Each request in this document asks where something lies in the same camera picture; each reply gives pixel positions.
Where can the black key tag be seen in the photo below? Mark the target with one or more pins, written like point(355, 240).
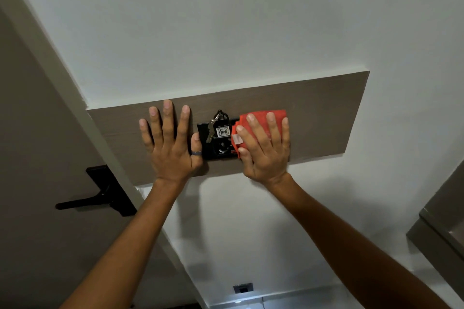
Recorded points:
point(222, 132)

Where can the grey cabinet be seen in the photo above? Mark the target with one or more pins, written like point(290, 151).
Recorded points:
point(440, 232)

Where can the person's right forearm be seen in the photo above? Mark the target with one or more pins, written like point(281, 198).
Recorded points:
point(348, 247)

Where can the person's left hand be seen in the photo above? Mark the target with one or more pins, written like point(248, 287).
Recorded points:
point(169, 160)

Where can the brown wooden wall panel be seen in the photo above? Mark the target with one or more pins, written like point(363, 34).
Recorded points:
point(319, 120)

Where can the grey door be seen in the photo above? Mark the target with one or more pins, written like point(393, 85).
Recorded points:
point(43, 174)

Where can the red cleaning cloth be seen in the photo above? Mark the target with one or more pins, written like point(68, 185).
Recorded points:
point(261, 118)

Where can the person's left little finger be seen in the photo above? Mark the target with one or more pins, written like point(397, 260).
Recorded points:
point(146, 135)

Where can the person's right little finger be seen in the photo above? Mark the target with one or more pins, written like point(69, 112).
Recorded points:
point(286, 133)

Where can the person's right hand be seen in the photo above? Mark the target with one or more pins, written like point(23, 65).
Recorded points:
point(265, 160)

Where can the black key card switch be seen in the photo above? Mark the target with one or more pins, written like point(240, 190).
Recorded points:
point(217, 151)

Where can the person's right middle finger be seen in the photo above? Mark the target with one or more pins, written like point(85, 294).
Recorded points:
point(258, 129)

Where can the person's right thumb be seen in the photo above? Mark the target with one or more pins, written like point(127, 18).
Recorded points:
point(244, 161)

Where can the person's left thumb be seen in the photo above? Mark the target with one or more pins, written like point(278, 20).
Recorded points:
point(196, 150)

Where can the person's left forearm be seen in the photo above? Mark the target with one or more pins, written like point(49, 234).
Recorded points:
point(127, 247)

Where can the silver wall socket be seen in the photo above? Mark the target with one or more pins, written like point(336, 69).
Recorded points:
point(243, 287)

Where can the person's left middle finger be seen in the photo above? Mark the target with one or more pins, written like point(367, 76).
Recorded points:
point(168, 122)

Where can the silver key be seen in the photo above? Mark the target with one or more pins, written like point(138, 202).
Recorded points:
point(211, 130)

